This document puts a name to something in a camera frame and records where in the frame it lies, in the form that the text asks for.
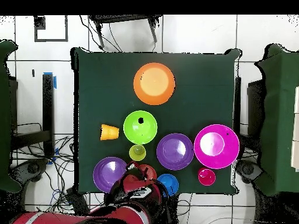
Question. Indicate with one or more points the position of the black chair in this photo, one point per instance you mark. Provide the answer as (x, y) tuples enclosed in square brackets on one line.
[(123, 18)]

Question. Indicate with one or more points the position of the orange cup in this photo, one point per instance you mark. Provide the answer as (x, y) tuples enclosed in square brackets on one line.
[(109, 132)]

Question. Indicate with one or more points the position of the dark green table cloth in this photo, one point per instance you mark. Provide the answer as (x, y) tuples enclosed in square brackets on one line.
[(198, 93)]

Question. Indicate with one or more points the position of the small orange bowl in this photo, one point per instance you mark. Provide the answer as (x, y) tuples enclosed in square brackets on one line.
[(150, 171)]

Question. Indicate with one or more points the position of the yellow cup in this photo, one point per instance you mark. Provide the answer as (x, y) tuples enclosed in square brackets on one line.
[(137, 152)]

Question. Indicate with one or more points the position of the red cup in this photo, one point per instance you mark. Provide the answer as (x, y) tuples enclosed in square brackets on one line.
[(206, 176)]

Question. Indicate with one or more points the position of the large pink bowl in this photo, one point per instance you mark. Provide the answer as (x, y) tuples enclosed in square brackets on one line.
[(224, 158)]

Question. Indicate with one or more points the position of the blue tape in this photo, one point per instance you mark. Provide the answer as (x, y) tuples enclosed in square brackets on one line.
[(55, 82)]

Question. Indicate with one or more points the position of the purple bowl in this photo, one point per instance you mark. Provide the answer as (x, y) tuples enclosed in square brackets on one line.
[(105, 175), (175, 151)]

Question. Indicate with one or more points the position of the black stand foot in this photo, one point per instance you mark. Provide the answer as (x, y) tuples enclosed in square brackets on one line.
[(32, 168), (247, 169)]

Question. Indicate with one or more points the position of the black table frame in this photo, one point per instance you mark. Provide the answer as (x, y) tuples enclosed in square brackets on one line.
[(48, 105), (255, 105)]

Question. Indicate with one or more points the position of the white boxes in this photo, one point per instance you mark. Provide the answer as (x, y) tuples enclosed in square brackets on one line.
[(296, 128)]

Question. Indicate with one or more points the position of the black power strip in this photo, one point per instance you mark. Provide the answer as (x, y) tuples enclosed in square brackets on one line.
[(77, 201)]

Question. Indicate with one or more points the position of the green bowl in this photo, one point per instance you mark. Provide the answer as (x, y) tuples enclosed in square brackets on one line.
[(140, 130)]

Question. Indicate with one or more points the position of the large orange bowl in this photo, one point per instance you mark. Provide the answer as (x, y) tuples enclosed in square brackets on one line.
[(154, 84)]

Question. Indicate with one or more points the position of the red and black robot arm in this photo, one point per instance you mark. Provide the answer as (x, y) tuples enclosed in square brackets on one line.
[(130, 214)]

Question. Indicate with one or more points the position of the green cloth side table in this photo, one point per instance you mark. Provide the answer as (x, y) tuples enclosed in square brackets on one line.
[(4, 116), (278, 116)]

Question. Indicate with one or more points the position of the blue bowl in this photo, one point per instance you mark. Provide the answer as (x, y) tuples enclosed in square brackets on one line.
[(171, 183)]

